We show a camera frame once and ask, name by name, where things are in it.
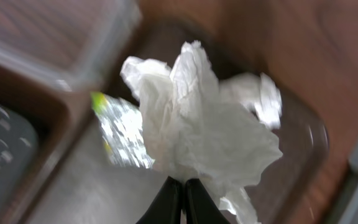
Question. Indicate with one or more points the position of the clear plastic bin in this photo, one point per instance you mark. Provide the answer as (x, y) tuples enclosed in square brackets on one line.
[(65, 44)]

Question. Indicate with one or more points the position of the white paper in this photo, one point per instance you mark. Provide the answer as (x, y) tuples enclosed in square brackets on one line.
[(197, 127)]

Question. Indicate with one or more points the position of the brown serving tray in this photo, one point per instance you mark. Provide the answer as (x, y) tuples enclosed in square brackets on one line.
[(88, 189)]

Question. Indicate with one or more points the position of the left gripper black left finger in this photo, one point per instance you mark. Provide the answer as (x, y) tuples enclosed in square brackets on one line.
[(166, 206)]

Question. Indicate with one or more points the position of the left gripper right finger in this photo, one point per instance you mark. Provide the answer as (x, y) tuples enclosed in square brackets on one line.
[(199, 206)]

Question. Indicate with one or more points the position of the foil wrapper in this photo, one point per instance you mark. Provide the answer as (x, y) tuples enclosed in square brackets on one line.
[(120, 123)]

